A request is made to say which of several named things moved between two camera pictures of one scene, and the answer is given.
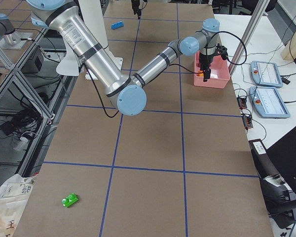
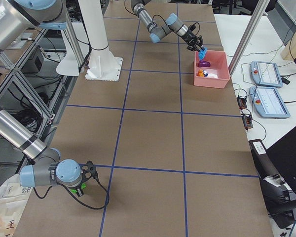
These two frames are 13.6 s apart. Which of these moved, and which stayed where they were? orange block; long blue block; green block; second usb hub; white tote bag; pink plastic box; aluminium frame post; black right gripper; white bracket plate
Moved: green block; long blue block; black right gripper
Stayed: white tote bag; aluminium frame post; second usb hub; orange block; pink plastic box; white bracket plate
